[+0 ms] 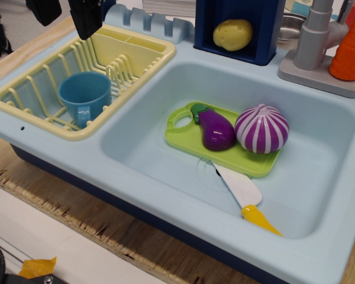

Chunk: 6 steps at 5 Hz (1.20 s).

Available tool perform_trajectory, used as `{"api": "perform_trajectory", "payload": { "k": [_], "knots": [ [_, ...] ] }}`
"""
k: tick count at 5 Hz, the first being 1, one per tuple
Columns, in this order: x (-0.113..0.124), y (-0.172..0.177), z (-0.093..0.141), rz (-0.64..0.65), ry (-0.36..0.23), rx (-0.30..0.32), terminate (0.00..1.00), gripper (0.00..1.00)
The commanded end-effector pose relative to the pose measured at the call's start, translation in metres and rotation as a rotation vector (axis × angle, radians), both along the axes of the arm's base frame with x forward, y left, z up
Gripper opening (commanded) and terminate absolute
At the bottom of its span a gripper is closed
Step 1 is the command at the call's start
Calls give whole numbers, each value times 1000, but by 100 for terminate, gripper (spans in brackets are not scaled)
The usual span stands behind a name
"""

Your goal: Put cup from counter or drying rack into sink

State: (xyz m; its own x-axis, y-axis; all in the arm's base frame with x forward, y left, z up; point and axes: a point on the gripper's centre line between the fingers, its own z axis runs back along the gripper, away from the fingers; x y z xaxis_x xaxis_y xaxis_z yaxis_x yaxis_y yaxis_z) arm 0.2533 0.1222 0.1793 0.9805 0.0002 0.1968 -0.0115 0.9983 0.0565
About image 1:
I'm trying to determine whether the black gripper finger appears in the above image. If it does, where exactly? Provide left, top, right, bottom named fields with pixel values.
left=25, top=0, right=62, bottom=26
left=68, top=0, right=102, bottom=40

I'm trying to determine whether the white yellow toy knife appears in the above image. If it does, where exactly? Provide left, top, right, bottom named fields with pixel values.
left=211, top=162, right=282, bottom=236

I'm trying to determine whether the yellow tape piece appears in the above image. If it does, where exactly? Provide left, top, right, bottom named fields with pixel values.
left=18, top=257, right=57, bottom=279

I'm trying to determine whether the grey toy faucet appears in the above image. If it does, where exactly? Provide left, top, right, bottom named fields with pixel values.
left=277, top=1, right=355, bottom=98

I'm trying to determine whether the orange toy carrot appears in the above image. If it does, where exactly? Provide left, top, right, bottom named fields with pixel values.
left=329, top=20, right=355, bottom=81

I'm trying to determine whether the yellow toy potato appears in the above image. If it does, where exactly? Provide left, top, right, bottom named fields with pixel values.
left=213, top=19, right=254, bottom=51

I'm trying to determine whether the light blue plate holder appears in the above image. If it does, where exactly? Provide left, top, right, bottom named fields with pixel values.
left=104, top=4, right=195, bottom=44

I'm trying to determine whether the metal bowl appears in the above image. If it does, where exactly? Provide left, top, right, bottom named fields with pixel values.
left=278, top=13, right=306, bottom=41

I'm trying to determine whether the dark blue plastic box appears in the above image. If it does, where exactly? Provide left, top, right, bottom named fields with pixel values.
left=194, top=0, right=285, bottom=66

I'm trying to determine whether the blue plastic cup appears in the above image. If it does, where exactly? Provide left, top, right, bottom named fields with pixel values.
left=58, top=72, right=112, bottom=128

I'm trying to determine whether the light blue toy sink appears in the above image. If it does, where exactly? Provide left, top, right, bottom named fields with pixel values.
left=0, top=31, right=355, bottom=283

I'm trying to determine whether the green plastic cutting board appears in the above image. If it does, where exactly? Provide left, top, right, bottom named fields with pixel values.
left=164, top=101, right=280, bottom=178

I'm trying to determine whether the purple toy eggplant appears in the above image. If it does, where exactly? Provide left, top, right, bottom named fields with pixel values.
left=190, top=103, right=236, bottom=151

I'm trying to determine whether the purple white toy onion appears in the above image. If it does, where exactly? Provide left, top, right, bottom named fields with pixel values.
left=234, top=104, right=290, bottom=154

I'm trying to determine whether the yellow plastic drying rack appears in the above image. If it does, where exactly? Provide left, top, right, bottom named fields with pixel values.
left=0, top=25, right=176, bottom=140

